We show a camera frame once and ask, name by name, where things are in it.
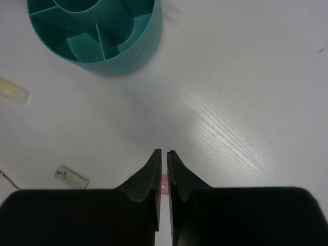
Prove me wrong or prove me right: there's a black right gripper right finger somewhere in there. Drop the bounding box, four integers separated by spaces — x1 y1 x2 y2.
167 150 211 245

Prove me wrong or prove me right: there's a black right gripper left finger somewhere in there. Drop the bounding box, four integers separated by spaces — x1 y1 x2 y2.
112 149 162 245

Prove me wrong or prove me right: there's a pink highlighter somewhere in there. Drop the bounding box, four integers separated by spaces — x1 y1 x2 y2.
124 172 169 199

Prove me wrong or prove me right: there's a yellow highlighter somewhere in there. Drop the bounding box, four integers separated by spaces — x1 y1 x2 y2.
0 77 30 105

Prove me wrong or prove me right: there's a grey rectangular eraser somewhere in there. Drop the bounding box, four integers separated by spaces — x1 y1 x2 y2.
54 165 90 190

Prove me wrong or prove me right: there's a teal round divided organizer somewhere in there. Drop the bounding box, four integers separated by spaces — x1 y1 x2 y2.
27 1 163 76

